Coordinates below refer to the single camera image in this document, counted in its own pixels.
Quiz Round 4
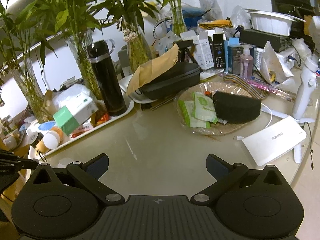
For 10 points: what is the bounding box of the black sponge pad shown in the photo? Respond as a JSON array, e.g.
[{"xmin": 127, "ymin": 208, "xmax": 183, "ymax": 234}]
[{"xmin": 213, "ymin": 91, "xmax": 261, "ymax": 124}]

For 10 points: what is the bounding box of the white serving tray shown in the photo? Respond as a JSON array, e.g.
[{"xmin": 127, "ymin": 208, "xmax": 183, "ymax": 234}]
[{"xmin": 27, "ymin": 75, "xmax": 135, "ymax": 160}]

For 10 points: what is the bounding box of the white power bank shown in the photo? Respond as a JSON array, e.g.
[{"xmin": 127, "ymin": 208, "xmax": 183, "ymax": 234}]
[{"xmin": 242, "ymin": 116, "xmax": 306, "ymax": 166}]

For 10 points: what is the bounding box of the green white tissue box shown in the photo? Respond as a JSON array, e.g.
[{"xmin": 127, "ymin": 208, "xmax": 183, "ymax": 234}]
[{"xmin": 53, "ymin": 93, "xmax": 98, "ymax": 135}]

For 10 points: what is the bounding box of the green white wipes sachet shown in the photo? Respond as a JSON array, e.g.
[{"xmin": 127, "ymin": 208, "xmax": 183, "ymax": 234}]
[{"xmin": 178, "ymin": 92, "xmax": 218, "ymax": 128}]

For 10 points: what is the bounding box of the glass plate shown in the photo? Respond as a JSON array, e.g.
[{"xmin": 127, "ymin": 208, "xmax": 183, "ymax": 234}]
[{"xmin": 176, "ymin": 81, "xmax": 264, "ymax": 135}]

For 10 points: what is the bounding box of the white gimbal stabilizer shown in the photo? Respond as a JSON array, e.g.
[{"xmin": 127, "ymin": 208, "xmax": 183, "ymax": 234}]
[{"xmin": 292, "ymin": 16, "xmax": 320, "ymax": 124}]

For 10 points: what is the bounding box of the black zipper case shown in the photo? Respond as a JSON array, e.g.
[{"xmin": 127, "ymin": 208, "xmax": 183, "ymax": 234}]
[{"xmin": 139, "ymin": 62, "xmax": 201, "ymax": 100}]

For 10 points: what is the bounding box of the pink hand soap bottle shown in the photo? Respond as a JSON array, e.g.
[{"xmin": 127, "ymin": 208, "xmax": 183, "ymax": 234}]
[{"xmin": 240, "ymin": 44, "xmax": 254, "ymax": 78}]

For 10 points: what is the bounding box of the bamboo plant in glass vase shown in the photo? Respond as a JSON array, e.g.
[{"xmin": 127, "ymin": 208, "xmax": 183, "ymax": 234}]
[{"xmin": 1, "ymin": 0, "xmax": 57, "ymax": 123}]

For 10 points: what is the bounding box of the brown paper envelope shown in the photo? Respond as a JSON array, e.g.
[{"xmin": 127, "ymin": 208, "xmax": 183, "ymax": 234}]
[{"xmin": 126, "ymin": 44, "xmax": 179, "ymax": 95}]

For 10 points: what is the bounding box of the white product box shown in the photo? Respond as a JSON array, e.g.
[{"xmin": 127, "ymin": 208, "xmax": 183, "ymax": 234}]
[{"xmin": 180, "ymin": 30, "xmax": 214, "ymax": 70}]

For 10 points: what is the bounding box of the black thermos bottle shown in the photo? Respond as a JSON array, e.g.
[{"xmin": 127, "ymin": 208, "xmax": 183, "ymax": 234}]
[{"xmin": 86, "ymin": 39, "xmax": 127, "ymax": 116}]

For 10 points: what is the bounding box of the black product box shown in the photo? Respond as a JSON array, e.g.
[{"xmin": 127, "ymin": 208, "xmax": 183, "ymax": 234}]
[{"xmin": 212, "ymin": 33, "xmax": 226, "ymax": 69}]

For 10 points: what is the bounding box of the dark monitor screen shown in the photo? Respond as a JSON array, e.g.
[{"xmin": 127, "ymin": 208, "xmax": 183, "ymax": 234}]
[{"xmin": 0, "ymin": 0, "xmax": 121, "ymax": 71}]

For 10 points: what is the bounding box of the bamboo plant vase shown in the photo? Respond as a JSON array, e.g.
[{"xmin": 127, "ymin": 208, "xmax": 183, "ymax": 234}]
[
  {"xmin": 150, "ymin": 0, "xmax": 201, "ymax": 37},
  {"xmin": 104, "ymin": 0, "xmax": 158, "ymax": 73},
  {"xmin": 37, "ymin": 0, "xmax": 115, "ymax": 100}
]

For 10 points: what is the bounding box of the white plastic food bowl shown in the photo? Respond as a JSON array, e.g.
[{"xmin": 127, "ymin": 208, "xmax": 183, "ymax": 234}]
[{"xmin": 249, "ymin": 10, "xmax": 305, "ymax": 37}]

